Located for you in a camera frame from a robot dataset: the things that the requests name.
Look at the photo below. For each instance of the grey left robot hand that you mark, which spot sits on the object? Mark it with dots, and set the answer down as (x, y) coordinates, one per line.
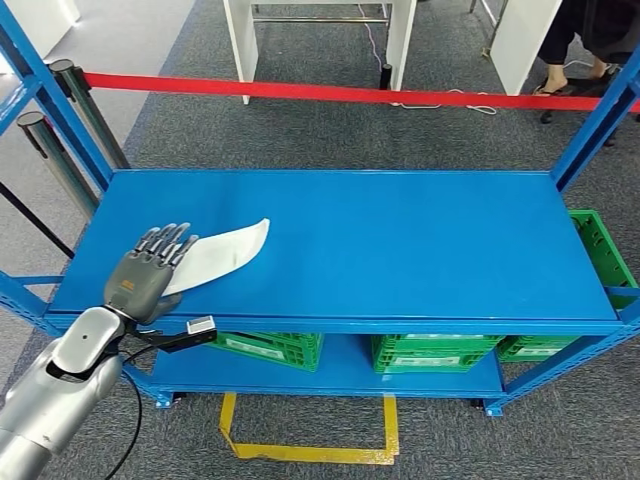
(137, 285)

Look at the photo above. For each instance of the white curved shell part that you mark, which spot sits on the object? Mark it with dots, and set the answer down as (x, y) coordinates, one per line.
(225, 255)

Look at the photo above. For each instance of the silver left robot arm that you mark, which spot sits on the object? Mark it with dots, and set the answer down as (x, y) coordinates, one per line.
(55, 397)

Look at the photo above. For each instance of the blue metal shelf rack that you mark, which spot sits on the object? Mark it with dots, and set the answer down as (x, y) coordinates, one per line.
(350, 252)

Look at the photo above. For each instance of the black barrier belt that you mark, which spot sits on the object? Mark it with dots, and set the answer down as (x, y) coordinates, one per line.
(35, 218)

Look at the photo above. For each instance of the steel stanchion with black belt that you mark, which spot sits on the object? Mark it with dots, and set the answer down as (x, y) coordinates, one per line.
(60, 166)

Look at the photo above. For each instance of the steel stanchion with red belt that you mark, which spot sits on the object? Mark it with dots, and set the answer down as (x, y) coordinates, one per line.
(92, 116)

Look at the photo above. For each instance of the green plastic crate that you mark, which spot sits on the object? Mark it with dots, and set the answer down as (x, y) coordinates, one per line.
(535, 348)
(607, 258)
(270, 350)
(430, 354)

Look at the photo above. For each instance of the white table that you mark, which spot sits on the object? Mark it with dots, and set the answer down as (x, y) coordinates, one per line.
(242, 46)

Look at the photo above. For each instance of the yellow floor tape square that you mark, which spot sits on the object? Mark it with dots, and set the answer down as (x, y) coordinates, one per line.
(310, 454)

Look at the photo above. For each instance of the red barrier belt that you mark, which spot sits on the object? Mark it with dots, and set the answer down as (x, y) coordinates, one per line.
(300, 91)

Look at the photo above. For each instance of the white board panel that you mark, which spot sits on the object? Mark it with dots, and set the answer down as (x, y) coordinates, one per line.
(50, 13)

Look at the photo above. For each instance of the small black cylinder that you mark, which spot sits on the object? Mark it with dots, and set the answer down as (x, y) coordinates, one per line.
(386, 77)

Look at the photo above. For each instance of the white desk panel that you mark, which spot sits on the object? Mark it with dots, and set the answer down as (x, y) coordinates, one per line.
(522, 40)

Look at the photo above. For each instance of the person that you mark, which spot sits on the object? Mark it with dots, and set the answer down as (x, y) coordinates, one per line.
(564, 33)

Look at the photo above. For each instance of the black chair base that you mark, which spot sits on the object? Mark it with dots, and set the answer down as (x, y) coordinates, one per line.
(585, 86)

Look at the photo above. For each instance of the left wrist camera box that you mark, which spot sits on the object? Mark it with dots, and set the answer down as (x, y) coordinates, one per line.
(201, 325)

